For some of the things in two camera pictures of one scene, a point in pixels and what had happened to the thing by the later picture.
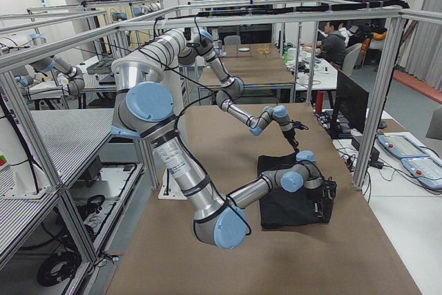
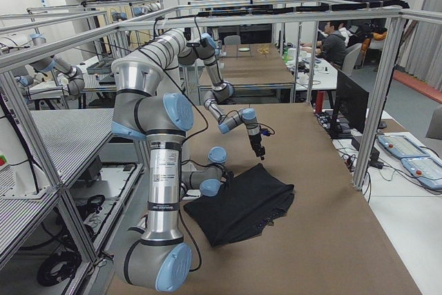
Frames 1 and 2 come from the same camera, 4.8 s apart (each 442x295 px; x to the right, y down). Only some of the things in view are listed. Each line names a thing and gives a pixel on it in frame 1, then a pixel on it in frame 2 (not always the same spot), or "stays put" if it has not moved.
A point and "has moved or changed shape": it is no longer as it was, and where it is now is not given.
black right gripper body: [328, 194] → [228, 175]
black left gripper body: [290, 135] → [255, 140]
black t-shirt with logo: [280, 208] has moved or changed shape
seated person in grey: [333, 46] stays put
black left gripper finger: [294, 144] → [260, 153]
